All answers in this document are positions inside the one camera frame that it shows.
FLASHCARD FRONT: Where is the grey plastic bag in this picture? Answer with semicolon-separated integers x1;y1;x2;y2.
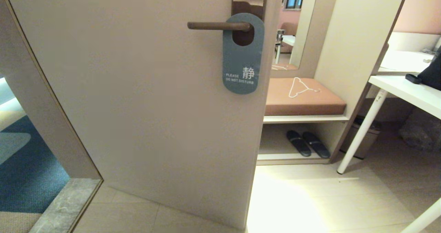
399;111;441;149

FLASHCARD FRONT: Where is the beige wardrobe shelf unit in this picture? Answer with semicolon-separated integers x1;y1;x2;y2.
257;0;410;165

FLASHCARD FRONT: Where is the bronze door handle lever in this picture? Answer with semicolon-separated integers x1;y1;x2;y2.
187;21;254;32

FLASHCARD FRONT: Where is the black bag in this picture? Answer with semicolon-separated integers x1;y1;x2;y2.
418;52;441;92

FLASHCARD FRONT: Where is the grey marble door threshold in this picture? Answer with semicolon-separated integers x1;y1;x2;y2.
28;178;102;233

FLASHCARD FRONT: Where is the white table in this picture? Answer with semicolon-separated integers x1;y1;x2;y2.
337;75;441;233

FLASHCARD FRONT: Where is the dark slipper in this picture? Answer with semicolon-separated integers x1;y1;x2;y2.
287;130;312;157
302;131;330;159

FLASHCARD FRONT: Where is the blue do-not-disturb door sign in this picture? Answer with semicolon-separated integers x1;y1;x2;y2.
223;13;265;95

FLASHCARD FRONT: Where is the beige wooden door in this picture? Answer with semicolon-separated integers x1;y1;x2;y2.
3;0;286;229

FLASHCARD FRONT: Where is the white washbasin counter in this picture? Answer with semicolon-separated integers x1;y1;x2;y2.
378;32;441;76

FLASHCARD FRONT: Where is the wall mirror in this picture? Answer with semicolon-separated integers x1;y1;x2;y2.
270;0;320;71

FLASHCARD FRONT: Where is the white wire clothes hanger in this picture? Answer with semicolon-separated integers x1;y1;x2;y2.
288;77;321;98

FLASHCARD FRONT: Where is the beige waste bin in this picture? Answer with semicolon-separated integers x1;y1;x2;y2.
346;115;382;159

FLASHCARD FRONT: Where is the brown bench cushion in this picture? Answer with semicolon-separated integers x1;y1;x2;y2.
265;77;347;116

